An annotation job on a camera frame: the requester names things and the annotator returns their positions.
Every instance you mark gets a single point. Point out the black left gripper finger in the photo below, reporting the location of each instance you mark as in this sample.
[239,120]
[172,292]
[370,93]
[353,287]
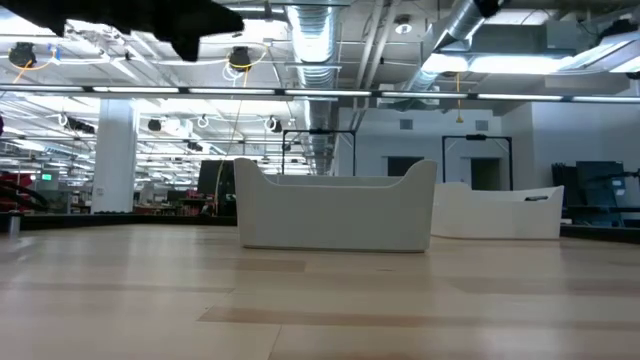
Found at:
[186,50]
[200,20]

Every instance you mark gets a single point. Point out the white building column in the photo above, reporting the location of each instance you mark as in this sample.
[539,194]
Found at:
[115,155]

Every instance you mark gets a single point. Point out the overhead light bar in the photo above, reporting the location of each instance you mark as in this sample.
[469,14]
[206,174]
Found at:
[320,92]

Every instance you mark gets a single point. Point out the green exit sign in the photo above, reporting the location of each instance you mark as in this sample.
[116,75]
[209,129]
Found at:
[46,176]

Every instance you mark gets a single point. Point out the shelf with red bins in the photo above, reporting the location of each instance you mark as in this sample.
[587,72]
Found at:
[20,192]

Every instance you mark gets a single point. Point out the round ceiling fixture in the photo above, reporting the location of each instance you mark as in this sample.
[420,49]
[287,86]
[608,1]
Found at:
[403,28]

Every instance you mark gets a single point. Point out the white plastic bin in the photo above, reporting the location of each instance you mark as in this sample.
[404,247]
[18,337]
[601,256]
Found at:
[335,220]
[500,215]

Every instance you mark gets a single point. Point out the black equipment rack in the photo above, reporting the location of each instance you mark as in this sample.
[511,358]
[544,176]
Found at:
[595,185]

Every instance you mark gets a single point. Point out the silver round air duct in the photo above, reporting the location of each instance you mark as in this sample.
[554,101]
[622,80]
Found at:
[312,40]
[450,30]

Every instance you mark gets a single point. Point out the silver post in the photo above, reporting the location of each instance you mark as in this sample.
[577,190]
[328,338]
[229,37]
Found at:
[14,225]

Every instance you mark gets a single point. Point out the wall air vent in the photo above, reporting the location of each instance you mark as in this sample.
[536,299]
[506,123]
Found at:
[406,124]
[481,125]

